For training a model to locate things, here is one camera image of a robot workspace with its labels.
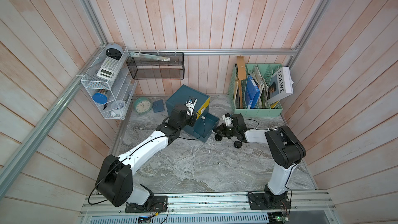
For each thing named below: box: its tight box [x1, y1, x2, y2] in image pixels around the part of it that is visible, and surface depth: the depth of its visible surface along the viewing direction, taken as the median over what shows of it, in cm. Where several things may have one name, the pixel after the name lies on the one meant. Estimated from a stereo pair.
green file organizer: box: [228, 63, 283, 117], surface depth 103 cm
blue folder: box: [244, 74, 261, 109], surface depth 100 cm
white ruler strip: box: [129, 51, 172, 62], surface depth 92 cm
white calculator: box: [96, 56, 122, 82], surface depth 79 cm
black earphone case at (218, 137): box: [214, 134, 223, 142], surface depth 97 cm
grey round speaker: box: [104, 43, 124, 61], surface depth 83 cm
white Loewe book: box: [267, 66, 294, 104], surface depth 92 cm
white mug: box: [110, 100, 126, 117], surface depth 93 cm
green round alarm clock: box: [133, 96, 153, 115], surface depth 107 cm
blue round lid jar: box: [91, 89, 108, 104], surface depth 79 cm
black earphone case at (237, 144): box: [233, 140, 243, 149], surface depth 94 cm
